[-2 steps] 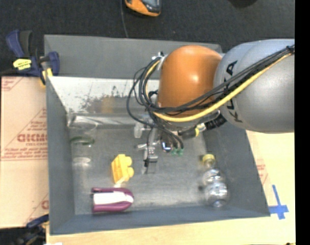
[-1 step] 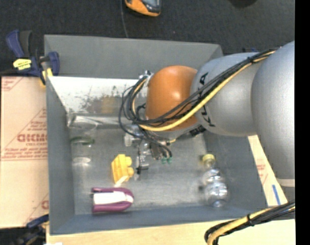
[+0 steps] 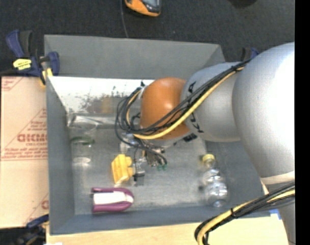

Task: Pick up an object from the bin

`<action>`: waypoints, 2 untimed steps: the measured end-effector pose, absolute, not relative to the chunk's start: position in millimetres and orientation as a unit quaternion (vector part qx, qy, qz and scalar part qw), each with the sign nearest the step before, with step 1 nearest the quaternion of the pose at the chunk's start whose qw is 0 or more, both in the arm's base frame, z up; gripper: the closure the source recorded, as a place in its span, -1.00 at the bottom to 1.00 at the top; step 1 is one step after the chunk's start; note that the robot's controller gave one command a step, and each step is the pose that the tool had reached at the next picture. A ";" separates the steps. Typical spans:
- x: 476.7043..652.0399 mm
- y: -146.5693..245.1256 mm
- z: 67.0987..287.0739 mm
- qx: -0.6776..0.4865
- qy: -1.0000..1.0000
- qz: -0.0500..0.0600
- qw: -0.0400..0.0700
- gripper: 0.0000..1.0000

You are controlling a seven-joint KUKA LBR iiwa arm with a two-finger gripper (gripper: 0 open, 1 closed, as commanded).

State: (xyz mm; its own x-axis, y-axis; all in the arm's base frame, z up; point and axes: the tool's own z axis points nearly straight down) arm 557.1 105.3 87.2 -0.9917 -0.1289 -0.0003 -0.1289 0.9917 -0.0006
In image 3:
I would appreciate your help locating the brown cardboard board, red print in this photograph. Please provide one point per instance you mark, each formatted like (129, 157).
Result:
(19, 162)

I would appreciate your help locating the yellow toy block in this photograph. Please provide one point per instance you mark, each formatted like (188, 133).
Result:
(120, 168)

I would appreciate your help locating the purple and white stapler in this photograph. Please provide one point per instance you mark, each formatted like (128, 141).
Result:
(111, 200)

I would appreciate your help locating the black cylinder on white bracket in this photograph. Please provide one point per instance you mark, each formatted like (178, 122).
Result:
(190, 137)

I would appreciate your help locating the clear cup with green band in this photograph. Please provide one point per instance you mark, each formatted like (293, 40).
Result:
(82, 149)

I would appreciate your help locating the grey metal bin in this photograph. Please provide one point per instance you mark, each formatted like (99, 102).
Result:
(175, 187)

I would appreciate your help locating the clear plastic bottle, yellow cap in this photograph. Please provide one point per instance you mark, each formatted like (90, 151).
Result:
(214, 185)

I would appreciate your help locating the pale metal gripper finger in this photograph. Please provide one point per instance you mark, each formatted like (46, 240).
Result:
(139, 177)
(139, 165)

